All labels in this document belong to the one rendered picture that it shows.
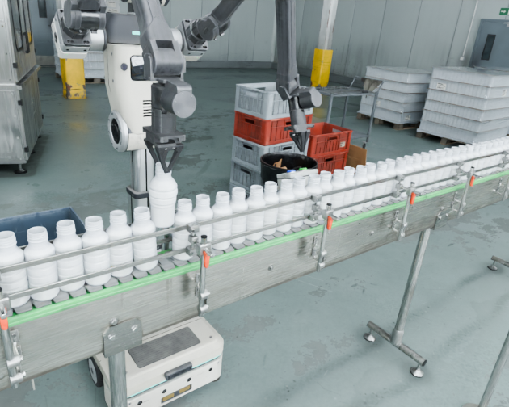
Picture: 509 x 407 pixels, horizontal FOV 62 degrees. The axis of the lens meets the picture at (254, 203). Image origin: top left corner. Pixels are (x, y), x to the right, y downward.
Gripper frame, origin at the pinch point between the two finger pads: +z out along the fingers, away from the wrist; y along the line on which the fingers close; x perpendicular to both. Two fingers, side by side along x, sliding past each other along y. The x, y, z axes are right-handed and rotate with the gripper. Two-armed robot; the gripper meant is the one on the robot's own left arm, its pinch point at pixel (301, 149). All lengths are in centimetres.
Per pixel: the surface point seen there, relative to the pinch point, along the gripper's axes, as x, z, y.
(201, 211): -18, 12, -55
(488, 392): -28, 119, 68
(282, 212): -16.4, 18.1, -26.5
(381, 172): -18.0, 12.3, 22.0
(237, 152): 194, -2, 104
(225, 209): -19, 13, -48
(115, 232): -18, 12, -79
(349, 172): -18.0, 9.8, 4.2
